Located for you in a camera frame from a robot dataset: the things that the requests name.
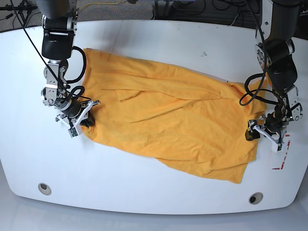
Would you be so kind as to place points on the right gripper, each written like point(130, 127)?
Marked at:
point(74, 112)

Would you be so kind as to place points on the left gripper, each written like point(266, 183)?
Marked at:
point(271, 127)

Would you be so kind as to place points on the yellow T-shirt with script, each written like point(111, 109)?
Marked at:
point(188, 121)

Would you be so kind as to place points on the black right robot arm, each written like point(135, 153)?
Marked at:
point(59, 21)

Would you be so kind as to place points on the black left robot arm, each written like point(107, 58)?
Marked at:
point(276, 84)

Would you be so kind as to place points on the red tape rectangle marking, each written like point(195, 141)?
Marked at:
point(278, 159)

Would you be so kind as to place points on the right table grommet hole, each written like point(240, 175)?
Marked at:
point(255, 198)

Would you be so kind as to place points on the table grommet hole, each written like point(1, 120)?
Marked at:
point(255, 198)
point(44, 189)

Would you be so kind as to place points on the left table grommet hole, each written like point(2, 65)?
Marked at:
point(44, 189)

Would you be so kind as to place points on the black tripod stand legs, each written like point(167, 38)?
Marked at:
point(16, 14)

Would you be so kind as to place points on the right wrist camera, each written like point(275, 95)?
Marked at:
point(73, 132)

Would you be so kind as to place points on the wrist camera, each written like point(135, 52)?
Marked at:
point(277, 147)
point(73, 132)

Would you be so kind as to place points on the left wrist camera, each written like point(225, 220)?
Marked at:
point(277, 147)

